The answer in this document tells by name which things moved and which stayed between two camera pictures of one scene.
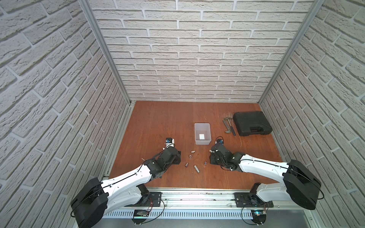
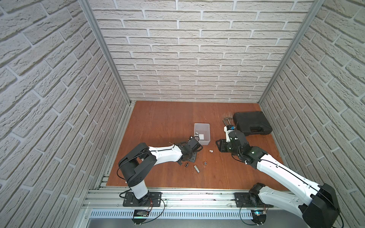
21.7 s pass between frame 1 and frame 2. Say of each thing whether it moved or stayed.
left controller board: stayed
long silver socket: stayed
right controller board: stayed
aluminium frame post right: stayed
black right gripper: moved
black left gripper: moved
